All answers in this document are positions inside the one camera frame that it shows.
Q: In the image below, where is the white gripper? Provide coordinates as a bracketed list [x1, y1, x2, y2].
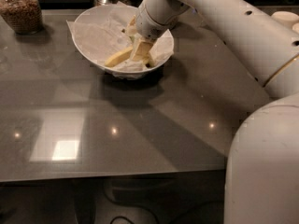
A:
[125, 7, 168, 62]

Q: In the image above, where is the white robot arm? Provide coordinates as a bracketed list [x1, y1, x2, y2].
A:
[135, 0, 299, 224]

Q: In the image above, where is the short yellow banana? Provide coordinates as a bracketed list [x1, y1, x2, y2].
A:
[141, 58, 150, 67]

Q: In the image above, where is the white bowl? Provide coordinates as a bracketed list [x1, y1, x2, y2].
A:
[71, 5, 175, 80]

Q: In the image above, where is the white paper liner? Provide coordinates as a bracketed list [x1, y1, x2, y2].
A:
[66, 2, 175, 78]

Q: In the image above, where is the left glass jar of grains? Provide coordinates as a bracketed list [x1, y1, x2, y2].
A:
[0, 0, 43, 35]

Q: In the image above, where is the stack of paper bowls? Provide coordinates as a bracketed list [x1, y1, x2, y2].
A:
[271, 11, 299, 34]

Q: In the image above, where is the black floor cable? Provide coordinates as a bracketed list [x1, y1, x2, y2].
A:
[108, 215, 138, 224]

